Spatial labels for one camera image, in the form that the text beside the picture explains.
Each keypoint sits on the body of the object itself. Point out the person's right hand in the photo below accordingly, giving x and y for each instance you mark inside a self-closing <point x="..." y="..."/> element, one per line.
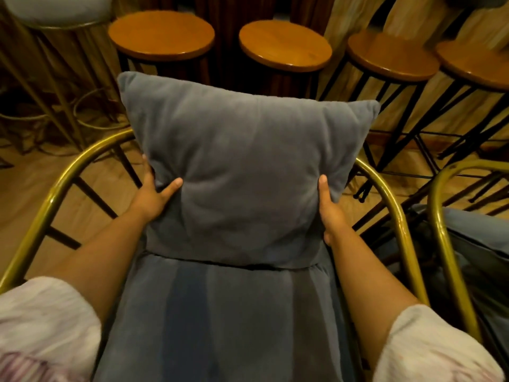
<point x="331" y="214"/>

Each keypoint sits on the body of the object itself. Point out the person's left hand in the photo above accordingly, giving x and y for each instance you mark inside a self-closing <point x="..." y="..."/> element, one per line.
<point x="148" y="200"/>

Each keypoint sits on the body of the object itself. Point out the person's right thumb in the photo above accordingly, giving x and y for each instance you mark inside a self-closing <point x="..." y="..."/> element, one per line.
<point x="324" y="192"/>

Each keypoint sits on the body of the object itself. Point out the person's left thumb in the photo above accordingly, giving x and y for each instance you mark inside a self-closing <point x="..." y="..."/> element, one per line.
<point x="171" y="186"/>

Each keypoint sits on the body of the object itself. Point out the grey velvet cushion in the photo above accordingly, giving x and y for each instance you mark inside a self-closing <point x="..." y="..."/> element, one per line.
<point x="242" y="171"/>

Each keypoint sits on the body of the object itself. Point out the person's left forearm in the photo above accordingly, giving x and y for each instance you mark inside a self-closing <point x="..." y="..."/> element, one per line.
<point x="97" y="254"/>

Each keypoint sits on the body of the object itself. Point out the person's right forearm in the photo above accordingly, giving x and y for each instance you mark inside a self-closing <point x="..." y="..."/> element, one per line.
<point x="368" y="286"/>

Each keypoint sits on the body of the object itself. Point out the round wooden stool black legs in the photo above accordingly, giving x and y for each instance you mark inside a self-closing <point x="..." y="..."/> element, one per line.
<point x="284" y="45"/>
<point x="391" y="59"/>
<point x="473" y="65"/>
<point x="161" y="35"/>

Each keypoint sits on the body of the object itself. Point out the person's white left sleeve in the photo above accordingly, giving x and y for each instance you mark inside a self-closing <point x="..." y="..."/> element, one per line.
<point x="45" y="330"/>

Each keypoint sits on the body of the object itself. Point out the person's white sleeve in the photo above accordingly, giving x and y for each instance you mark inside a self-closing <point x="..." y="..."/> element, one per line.
<point x="45" y="330"/>
<point x="433" y="350"/>

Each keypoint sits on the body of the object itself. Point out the person's white right sleeve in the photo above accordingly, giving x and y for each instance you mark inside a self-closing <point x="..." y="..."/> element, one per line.
<point x="433" y="350"/>

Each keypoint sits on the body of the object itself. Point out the grey chair with gold frame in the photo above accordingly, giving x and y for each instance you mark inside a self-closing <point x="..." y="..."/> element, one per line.
<point x="469" y="250"/>
<point x="222" y="314"/>

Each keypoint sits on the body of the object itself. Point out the grey padded stool gold frame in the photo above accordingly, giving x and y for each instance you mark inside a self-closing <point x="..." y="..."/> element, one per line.
<point x="55" y="55"/>

